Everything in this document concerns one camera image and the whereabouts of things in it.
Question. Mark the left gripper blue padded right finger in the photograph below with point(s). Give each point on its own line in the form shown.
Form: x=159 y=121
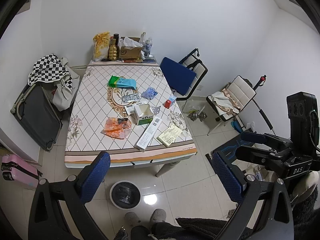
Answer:
x=275 y=219

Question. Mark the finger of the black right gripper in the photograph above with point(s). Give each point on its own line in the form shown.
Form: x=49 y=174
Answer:
x=255 y=155
x=273 y=141

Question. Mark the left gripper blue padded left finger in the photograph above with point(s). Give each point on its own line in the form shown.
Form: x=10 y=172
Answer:
x=47 y=221

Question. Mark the yellowish medicine box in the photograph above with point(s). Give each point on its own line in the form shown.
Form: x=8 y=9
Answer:
x=169 y=135

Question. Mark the red small carton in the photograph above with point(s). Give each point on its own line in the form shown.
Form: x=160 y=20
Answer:
x=168 y=104

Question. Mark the long white toothpaste box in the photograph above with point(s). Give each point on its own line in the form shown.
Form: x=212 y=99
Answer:
x=148 y=134

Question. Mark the white green medicine box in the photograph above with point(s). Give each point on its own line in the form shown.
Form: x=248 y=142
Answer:
x=142 y=114

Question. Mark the white round trash bin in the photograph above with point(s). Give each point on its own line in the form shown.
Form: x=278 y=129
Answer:
x=125 y=195

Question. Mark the white padded folding chair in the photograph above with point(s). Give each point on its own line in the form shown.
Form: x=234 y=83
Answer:
x=229 y=102

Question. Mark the pink case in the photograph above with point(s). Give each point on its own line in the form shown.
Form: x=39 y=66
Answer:
x=14 y=168

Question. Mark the grey left slipper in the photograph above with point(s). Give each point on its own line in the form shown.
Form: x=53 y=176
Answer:
x=132 y=220

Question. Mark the grey slipper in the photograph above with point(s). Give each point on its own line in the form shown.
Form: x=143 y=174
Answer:
x=158 y=216
x=132 y=220

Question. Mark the metal dumbbell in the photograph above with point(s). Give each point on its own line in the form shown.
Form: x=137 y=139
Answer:
x=194 y=115

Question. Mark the white table leg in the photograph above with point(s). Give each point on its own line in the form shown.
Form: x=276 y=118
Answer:
x=166 y=167

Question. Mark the grey right slipper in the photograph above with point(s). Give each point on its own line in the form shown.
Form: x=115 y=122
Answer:
x=158 y=216

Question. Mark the light blue small packet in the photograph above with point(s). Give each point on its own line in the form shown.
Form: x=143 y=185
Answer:
x=172 y=98

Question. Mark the orange plastic wrapper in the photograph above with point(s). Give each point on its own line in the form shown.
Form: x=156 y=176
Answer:
x=117 y=128

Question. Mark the dark grey suitcase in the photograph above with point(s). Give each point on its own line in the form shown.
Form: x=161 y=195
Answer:
x=35 y=113

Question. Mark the blue cushion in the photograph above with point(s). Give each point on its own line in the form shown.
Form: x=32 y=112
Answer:
x=178 y=76

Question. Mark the white tote bag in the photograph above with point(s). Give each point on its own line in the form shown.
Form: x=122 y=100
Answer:
x=63 y=94

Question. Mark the clear crumpled plastic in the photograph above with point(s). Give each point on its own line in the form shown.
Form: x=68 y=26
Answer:
x=155 y=109

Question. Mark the patterned tablecloth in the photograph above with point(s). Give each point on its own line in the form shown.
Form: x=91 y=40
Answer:
x=95 y=102

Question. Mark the white small flat box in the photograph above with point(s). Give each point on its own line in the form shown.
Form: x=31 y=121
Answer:
x=130 y=109

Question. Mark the blue crumpled wrapper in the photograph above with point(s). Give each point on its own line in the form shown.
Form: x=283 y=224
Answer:
x=149 y=94

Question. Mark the silver pill blister pack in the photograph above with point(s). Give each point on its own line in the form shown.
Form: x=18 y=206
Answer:
x=130 y=98

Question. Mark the green blue snack bag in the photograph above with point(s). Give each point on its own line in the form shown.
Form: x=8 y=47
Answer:
x=120 y=82

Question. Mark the checkered black white cloth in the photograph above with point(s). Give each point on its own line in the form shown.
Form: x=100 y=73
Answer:
x=49 y=69

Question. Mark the clear water bottle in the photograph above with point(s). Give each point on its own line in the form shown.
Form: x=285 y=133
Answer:
x=147 y=47

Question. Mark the brown cardboard box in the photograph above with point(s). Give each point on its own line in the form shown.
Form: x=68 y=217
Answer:
x=127 y=48

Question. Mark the gold bottle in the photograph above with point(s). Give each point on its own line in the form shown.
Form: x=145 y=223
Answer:
x=113 y=48

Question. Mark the yellow snack bag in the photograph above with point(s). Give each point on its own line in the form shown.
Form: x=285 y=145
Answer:
x=101 y=44

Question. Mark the black camera box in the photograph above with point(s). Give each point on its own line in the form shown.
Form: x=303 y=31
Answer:
x=304 y=119

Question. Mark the black frame white chair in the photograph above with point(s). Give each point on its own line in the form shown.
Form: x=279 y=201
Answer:
x=193 y=62

